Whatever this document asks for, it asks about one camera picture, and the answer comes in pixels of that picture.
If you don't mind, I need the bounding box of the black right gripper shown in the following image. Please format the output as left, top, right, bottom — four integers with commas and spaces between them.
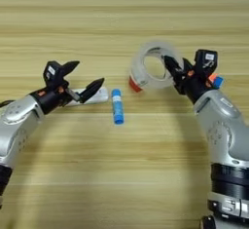
162, 55, 216, 105

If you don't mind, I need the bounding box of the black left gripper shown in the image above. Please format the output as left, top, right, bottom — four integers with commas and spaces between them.
28, 59, 106, 116

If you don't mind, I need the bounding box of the clear tape roll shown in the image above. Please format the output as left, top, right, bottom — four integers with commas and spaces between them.
128, 40, 185, 91

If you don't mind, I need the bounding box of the multicolour puzzle cube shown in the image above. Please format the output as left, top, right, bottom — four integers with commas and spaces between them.
207, 72, 225, 90

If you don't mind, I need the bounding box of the red cube block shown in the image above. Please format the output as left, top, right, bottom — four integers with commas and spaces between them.
127, 75, 144, 94

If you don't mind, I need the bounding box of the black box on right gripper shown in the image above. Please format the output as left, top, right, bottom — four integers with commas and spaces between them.
193, 49, 219, 75

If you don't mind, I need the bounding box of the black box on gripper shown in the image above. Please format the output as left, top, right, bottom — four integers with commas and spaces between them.
42, 59, 70, 90
193, 49, 219, 75

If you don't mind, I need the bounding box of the white rectangular device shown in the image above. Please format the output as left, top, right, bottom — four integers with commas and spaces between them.
63, 86, 110, 107

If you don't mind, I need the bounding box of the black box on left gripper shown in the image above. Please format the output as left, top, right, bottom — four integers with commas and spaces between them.
42, 59, 70, 90

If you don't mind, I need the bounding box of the blue glue stick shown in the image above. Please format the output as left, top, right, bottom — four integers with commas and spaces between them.
111, 88, 125, 126

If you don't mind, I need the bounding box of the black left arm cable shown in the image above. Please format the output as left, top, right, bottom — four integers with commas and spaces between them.
0, 98, 17, 109

